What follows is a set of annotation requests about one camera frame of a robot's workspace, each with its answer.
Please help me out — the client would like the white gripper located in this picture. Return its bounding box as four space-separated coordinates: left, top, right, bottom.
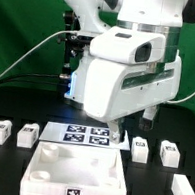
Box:
83 56 182 144

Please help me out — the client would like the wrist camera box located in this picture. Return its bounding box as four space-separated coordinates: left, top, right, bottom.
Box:
89 26 166 65

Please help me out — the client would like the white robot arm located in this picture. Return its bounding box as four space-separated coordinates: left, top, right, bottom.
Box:
64 0 195 144

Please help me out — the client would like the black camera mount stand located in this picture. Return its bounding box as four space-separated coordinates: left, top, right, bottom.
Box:
58 10 84 75

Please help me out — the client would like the grey camera cable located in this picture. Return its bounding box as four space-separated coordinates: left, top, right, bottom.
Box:
0 19 79 105

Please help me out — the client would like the black cable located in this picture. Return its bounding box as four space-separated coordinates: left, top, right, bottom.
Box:
0 66 71 103

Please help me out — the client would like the white sheet with markers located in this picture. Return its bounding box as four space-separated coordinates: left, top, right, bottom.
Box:
40 122 130 151

